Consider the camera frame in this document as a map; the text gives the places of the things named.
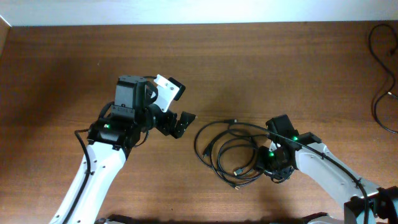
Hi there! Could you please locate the left camera cable black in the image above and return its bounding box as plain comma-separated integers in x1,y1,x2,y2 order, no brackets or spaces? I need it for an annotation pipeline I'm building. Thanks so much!
62,129,91,224

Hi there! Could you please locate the black thin micro-USB cable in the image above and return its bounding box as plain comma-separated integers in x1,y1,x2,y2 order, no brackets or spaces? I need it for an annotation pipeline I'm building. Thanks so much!
368,23,398,135

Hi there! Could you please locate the black cable with angled plugs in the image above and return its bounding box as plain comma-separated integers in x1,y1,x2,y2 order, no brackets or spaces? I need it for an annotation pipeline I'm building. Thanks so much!
193,119,271,169

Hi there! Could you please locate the right camera cable black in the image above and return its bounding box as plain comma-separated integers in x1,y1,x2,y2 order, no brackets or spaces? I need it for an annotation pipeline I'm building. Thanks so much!
242,116,378,223

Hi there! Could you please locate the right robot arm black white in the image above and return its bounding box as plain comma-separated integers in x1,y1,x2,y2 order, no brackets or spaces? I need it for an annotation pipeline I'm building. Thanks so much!
256,114,397,223

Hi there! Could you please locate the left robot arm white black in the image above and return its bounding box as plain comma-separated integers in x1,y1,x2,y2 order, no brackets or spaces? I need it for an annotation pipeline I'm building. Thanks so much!
51,74,196,223

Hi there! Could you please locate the camera cable black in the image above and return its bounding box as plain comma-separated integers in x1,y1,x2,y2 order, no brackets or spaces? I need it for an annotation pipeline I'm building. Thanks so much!
242,116,378,223
62,129,91,224

